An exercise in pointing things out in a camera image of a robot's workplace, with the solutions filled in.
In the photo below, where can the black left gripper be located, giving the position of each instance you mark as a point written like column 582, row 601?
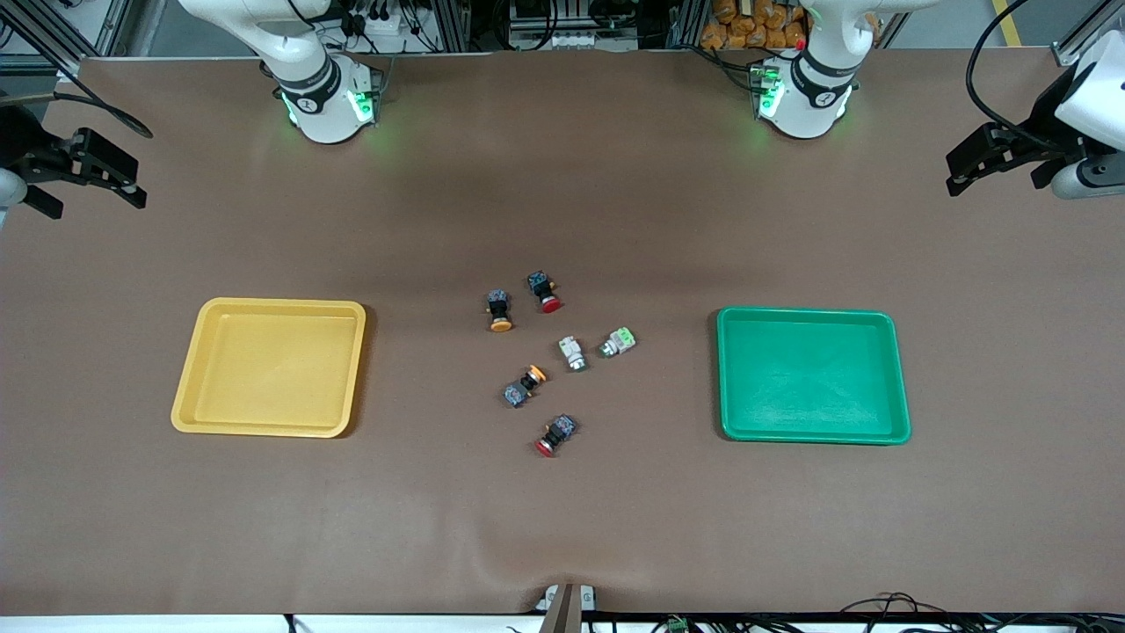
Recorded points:
column 1043, row 117

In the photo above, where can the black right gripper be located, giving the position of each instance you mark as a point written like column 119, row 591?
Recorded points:
column 19, row 138

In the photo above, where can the green button light green body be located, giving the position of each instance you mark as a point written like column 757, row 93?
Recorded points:
column 619, row 342

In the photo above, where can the yellow push button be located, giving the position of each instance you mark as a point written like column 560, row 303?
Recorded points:
column 500, row 309
column 522, row 388

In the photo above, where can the green button grey body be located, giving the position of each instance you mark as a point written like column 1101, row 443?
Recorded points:
column 572, row 352

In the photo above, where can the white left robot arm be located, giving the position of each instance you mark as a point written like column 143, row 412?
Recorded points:
column 809, row 105

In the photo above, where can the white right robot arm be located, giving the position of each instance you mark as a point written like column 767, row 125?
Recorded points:
column 321, row 114

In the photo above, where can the yellow plastic tray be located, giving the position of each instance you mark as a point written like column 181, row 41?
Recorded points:
column 268, row 369

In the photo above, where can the orange items pile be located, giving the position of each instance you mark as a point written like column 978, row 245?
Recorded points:
column 756, row 25

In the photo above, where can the green plastic tray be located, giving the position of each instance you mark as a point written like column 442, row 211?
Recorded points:
column 813, row 378

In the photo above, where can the white power strip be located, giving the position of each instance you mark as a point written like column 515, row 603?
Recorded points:
column 571, row 40

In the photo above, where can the red push button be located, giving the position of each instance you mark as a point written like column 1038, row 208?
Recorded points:
column 543, row 288
column 557, row 432

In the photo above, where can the brown table mat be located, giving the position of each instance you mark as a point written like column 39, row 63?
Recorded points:
column 562, row 519

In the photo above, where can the aluminium frame profile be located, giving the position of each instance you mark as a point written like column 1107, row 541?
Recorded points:
column 1090, row 31
column 53, row 40

